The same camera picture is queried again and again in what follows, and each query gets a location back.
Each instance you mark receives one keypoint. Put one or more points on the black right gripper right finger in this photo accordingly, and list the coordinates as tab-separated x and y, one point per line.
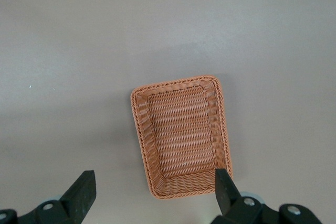
225	195

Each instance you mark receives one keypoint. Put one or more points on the brown deep wicker basket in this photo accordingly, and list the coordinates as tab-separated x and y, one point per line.
181	134

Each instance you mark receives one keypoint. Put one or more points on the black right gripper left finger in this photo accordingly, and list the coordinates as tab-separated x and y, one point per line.
78	195

